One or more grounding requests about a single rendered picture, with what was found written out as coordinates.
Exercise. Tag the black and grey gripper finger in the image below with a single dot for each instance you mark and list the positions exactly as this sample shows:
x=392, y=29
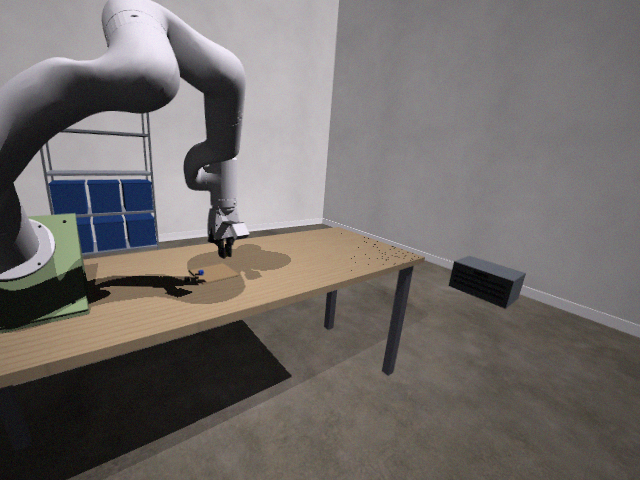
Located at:
x=229, y=243
x=219, y=243

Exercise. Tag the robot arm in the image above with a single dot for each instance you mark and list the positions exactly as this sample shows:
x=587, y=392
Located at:
x=138, y=73

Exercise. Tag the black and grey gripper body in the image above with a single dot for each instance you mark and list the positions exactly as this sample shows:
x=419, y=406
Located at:
x=216, y=218

